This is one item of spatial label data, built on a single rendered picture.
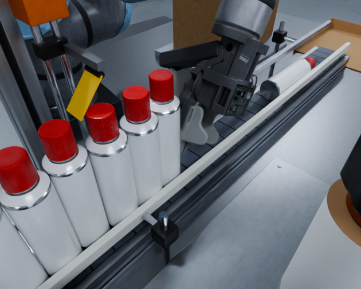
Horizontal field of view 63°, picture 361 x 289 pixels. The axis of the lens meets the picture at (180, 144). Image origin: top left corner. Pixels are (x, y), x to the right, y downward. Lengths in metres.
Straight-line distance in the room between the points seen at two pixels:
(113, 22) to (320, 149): 0.55
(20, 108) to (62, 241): 0.19
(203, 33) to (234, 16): 0.52
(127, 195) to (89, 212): 0.06
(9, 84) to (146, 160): 0.20
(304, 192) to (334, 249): 0.26
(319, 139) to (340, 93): 0.24
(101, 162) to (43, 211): 0.08
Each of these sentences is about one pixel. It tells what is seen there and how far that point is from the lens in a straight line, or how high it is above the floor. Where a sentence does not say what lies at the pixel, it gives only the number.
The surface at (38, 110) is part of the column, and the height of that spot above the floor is 1.04.
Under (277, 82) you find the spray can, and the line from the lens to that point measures 0.72.
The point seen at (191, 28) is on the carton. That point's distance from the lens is 0.97.
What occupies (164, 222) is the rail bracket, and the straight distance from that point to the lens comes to 0.40.
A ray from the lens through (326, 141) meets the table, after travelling 0.75.
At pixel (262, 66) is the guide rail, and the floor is 0.96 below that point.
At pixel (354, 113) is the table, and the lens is 0.88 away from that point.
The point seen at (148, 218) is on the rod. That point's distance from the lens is 0.44.
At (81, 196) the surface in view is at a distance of 0.37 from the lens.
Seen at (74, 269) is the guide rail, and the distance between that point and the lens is 0.42.
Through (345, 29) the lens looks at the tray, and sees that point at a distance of 1.40.
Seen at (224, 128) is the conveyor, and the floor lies 0.88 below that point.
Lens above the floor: 1.28
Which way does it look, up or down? 42 degrees down
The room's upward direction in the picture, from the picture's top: straight up
